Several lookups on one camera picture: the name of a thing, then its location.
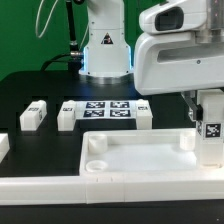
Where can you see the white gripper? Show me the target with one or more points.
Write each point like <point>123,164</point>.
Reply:
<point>175,63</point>

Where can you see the white desk tabletop tray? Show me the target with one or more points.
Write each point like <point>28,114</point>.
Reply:
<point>156,151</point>

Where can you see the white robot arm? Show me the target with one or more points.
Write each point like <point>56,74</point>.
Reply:
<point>108,56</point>

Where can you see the fiducial marker sheet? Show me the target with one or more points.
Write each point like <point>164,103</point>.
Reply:
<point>124,109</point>

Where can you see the white left fence piece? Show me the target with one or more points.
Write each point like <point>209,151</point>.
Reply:
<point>4,145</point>

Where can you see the black cable post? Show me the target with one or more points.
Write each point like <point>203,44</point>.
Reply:
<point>75,63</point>

